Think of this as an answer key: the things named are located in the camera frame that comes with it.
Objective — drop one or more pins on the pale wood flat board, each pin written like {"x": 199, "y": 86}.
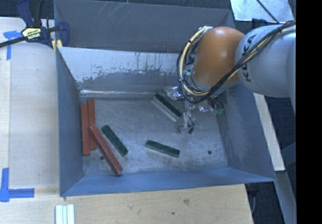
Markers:
{"x": 32, "y": 117}

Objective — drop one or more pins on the dark green flat block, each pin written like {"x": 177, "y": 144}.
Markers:
{"x": 115, "y": 140}
{"x": 162, "y": 148}
{"x": 167, "y": 107}

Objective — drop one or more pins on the grey metal bin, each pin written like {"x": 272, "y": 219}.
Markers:
{"x": 141, "y": 29}

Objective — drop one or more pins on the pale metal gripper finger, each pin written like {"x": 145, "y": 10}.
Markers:
{"x": 190, "y": 126}
{"x": 182, "y": 123}

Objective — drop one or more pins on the red-brown flat block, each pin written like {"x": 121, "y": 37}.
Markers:
{"x": 91, "y": 117}
{"x": 105, "y": 150}
{"x": 85, "y": 130}

